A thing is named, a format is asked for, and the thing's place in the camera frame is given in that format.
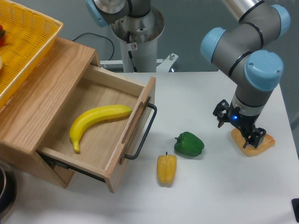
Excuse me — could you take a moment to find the toast bread slice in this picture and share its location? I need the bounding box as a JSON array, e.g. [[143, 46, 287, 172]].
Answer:
[[230, 128, 276, 157]]

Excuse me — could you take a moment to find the wooden top drawer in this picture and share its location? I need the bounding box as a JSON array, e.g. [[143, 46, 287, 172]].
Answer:
[[37, 65, 156, 193]]

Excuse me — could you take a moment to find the dark metal pot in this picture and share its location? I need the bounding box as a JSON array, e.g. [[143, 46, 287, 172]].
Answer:
[[0, 163, 18, 224]]

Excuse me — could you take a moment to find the green bell pepper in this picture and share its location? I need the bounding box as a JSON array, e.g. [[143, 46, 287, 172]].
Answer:
[[174, 132, 204, 157]]

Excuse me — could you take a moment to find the yellow bell pepper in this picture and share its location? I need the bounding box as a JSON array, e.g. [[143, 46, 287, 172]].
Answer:
[[157, 152, 177, 184]]

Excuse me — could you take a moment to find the yellow plastic basket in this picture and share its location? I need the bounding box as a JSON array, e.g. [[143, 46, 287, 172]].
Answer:
[[0, 0, 63, 109]]

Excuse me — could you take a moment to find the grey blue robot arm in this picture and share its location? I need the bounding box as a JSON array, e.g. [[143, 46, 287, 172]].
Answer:
[[200, 0, 291, 148]]

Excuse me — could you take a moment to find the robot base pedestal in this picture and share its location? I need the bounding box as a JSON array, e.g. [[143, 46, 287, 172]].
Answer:
[[111, 7, 164, 73]]

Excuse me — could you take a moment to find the yellow banana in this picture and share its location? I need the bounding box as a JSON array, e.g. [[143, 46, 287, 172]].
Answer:
[[69, 104, 133, 154]]

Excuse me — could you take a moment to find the wooden drawer cabinet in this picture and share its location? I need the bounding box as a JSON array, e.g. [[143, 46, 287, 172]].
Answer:
[[0, 38, 100, 188]]

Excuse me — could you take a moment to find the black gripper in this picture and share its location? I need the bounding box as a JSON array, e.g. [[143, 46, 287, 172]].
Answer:
[[213, 99, 266, 149]]

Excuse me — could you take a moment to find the black corner object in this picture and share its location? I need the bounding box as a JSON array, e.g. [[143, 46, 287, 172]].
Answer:
[[291, 198, 299, 223]]

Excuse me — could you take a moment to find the black drawer handle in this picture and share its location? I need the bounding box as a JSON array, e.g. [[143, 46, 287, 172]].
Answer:
[[124, 103, 158, 160]]

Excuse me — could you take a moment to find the black cable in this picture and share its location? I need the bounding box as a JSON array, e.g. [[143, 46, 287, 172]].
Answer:
[[71, 32, 115, 62]]

